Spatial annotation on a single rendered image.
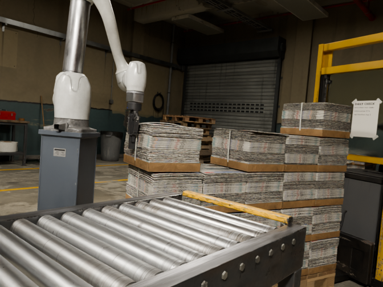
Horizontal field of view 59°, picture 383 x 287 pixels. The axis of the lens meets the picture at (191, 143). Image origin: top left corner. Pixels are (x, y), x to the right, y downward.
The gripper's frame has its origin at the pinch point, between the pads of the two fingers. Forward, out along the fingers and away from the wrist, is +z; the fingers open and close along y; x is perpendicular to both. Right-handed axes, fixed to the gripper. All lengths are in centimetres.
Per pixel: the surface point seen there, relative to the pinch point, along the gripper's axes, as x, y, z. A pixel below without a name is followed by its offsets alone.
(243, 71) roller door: -533, 602, -175
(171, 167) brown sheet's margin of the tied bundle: -14.0, -19.5, 10.3
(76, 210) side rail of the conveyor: 40, -67, 16
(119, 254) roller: 38, -102, 16
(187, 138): -22.3, -18.9, -4.6
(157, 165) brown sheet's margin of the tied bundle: -6.3, -19.5, 9.3
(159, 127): -6.3, -19.5, -8.8
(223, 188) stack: -47, -18, 22
